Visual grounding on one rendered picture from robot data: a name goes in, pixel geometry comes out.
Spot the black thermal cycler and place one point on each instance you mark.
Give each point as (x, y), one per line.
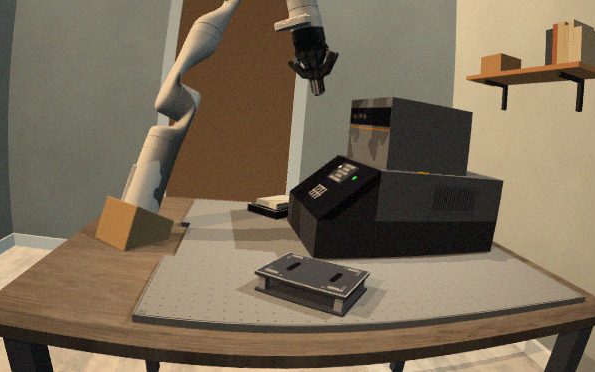
(420, 204)

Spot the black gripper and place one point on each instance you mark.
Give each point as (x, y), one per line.
(311, 50)

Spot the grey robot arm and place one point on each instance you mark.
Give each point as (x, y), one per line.
(148, 179)

